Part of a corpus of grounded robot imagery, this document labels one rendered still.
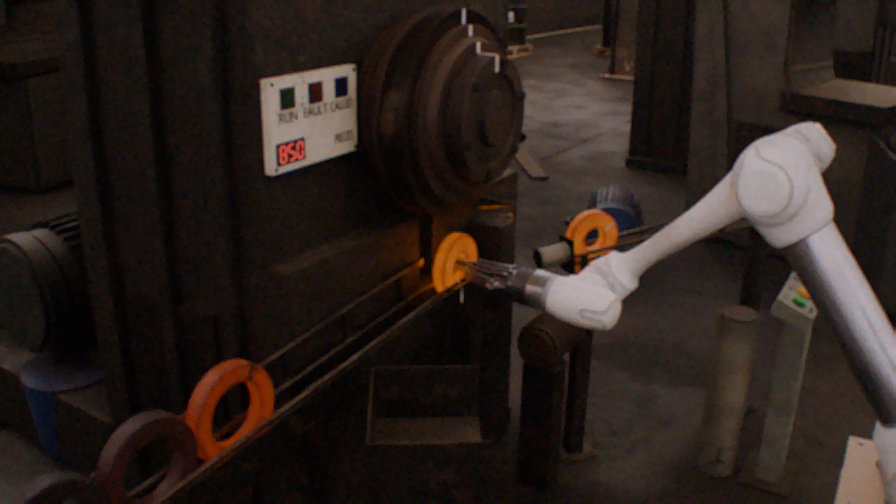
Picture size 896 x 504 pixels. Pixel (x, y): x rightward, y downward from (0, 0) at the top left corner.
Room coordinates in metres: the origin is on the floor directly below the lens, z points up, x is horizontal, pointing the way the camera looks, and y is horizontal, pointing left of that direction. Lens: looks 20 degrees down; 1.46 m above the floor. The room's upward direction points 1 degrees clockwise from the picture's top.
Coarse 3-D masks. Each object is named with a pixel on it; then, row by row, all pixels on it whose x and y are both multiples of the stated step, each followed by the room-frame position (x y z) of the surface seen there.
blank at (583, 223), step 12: (588, 216) 2.16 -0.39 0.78; (600, 216) 2.17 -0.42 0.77; (576, 228) 2.14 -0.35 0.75; (588, 228) 2.16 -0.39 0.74; (600, 228) 2.17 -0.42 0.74; (612, 228) 2.19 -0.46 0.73; (576, 240) 2.14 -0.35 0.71; (600, 240) 2.19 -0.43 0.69; (612, 240) 2.19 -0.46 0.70; (576, 252) 2.14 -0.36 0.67; (600, 252) 2.17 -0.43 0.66; (588, 264) 2.16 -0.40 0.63
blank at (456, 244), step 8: (448, 240) 1.85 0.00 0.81; (456, 240) 1.84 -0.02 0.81; (464, 240) 1.87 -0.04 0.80; (472, 240) 1.90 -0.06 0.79; (440, 248) 1.83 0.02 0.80; (448, 248) 1.82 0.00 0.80; (456, 248) 1.84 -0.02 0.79; (464, 248) 1.87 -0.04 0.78; (472, 248) 1.91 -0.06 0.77; (440, 256) 1.82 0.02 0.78; (448, 256) 1.81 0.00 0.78; (456, 256) 1.84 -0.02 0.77; (464, 256) 1.89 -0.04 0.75; (472, 256) 1.91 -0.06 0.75; (440, 264) 1.81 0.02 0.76; (448, 264) 1.81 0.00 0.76; (440, 272) 1.80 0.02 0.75; (448, 272) 1.81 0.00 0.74; (456, 272) 1.89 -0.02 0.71; (440, 280) 1.80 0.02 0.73; (448, 280) 1.81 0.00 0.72; (456, 280) 1.84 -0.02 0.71; (440, 288) 1.81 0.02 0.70
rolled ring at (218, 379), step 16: (224, 368) 1.22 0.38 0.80; (240, 368) 1.24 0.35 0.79; (256, 368) 1.27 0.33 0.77; (208, 384) 1.19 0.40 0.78; (224, 384) 1.21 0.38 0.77; (256, 384) 1.27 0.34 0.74; (272, 384) 1.30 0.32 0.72; (192, 400) 1.18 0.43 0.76; (208, 400) 1.17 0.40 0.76; (256, 400) 1.28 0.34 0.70; (272, 400) 1.30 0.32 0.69; (192, 416) 1.16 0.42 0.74; (208, 416) 1.17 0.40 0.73; (256, 416) 1.27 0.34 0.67; (208, 432) 1.17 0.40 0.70; (240, 432) 1.26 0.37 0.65; (208, 448) 1.16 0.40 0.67; (224, 448) 1.19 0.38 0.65
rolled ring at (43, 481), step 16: (32, 480) 0.92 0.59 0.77; (48, 480) 0.92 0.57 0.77; (64, 480) 0.94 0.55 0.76; (80, 480) 0.96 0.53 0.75; (16, 496) 0.89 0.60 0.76; (32, 496) 0.89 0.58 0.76; (48, 496) 0.91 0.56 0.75; (64, 496) 0.93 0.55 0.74; (80, 496) 0.95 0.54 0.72; (96, 496) 0.97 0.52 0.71
